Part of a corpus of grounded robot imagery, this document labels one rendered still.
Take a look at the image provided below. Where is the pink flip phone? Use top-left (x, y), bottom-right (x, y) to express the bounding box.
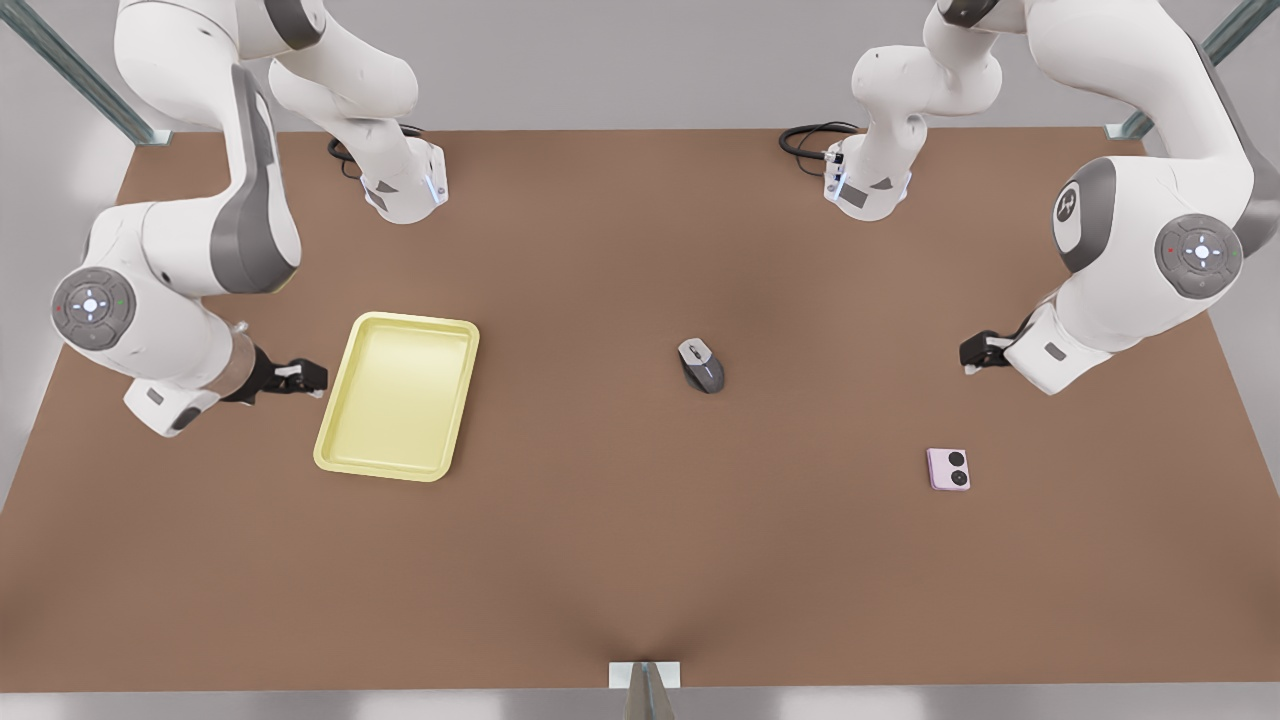
top-left (926, 447), bottom-right (972, 492)

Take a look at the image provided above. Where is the black cable loop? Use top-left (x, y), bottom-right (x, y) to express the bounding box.
top-left (328, 124), bottom-right (425, 181)
top-left (779, 122), bottom-right (865, 161)

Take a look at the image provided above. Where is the grey computer mouse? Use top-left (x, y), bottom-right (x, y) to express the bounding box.
top-left (677, 337), bottom-right (726, 395)

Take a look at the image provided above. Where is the silver frame post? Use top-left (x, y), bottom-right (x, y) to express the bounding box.
top-left (0, 0), bottom-right (173, 147)
top-left (609, 660), bottom-right (682, 720)
top-left (1104, 0), bottom-right (1280, 141)

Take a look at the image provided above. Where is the yellow rectangular tray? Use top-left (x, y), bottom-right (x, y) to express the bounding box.
top-left (313, 311), bottom-right (481, 483)

